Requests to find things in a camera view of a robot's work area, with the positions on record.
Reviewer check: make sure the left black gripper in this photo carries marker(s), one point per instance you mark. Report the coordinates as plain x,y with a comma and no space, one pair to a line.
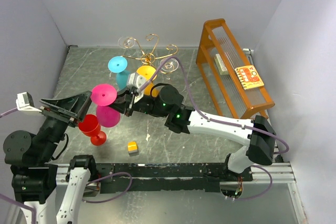
70,108

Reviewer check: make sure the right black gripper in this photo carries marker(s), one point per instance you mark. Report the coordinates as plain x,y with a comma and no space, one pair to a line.
125,99

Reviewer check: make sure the magenta plastic wine glass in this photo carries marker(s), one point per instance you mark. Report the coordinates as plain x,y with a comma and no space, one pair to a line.
104,95

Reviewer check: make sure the yellow plastic wine glass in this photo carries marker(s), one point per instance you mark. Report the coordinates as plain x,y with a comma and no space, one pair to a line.
148,71

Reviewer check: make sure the blue plastic wine glass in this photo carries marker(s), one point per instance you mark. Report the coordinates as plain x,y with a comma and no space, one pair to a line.
118,65

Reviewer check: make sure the clear wine glass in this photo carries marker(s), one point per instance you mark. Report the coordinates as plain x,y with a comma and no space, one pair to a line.
127,42
169,67

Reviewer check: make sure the clear wine glass front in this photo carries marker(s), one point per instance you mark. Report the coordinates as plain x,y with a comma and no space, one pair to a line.
127,42

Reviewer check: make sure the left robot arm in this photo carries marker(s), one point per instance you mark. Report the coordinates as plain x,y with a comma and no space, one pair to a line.
29,155

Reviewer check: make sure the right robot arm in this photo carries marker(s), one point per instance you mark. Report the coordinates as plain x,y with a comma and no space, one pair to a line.
256,136

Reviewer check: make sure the red plastic wine glass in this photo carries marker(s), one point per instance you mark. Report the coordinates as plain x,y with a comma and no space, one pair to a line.
91,128

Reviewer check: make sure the wooden shelf rack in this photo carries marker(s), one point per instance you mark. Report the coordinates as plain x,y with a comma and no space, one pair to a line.
226,92

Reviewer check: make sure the yellow grey small block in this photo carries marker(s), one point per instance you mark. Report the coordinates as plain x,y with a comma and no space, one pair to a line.
133,148

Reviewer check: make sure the white box on shelf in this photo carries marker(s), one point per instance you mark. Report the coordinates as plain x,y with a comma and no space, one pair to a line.
220,65

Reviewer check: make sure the orange patterned card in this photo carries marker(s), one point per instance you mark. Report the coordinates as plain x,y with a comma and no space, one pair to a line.
249,77

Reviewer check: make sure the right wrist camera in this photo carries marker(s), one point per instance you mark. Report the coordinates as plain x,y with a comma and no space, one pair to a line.
136,80

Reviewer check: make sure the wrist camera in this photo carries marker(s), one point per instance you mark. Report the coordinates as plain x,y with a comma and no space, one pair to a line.
25,104
136,80

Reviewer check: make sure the gold wire glass rack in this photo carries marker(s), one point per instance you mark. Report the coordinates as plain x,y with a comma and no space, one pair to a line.
148,57

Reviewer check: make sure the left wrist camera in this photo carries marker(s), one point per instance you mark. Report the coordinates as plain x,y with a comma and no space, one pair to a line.
25,104

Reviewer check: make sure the black base frame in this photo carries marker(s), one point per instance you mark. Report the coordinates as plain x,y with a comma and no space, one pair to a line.
167,176

